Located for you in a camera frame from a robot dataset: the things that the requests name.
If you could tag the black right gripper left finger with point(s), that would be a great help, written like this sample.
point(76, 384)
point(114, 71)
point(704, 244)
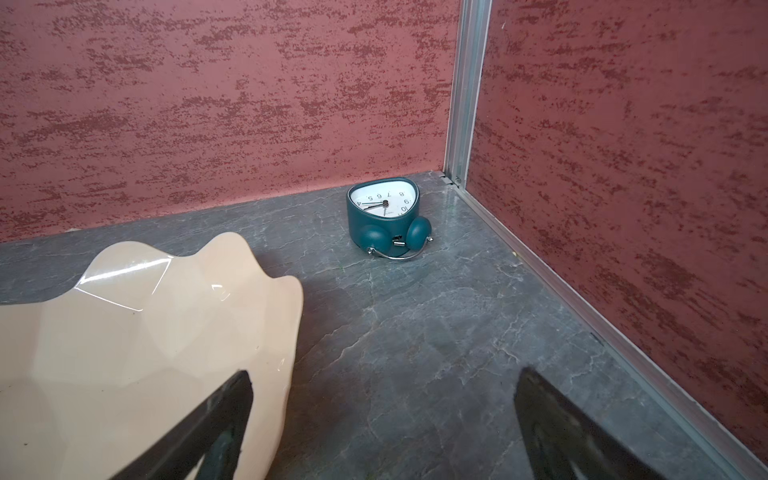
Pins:
point(207, 442)

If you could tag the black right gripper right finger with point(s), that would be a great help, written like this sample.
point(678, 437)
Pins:
point(562, 442)

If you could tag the pink faceted scalloped bowl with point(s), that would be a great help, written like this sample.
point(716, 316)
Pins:
point(93, 378)

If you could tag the teal twin-bell alarm clock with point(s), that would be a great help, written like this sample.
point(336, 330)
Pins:
point(384, 219)

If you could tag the aluminium right corner post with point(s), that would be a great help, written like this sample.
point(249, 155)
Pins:
point(472, 37)

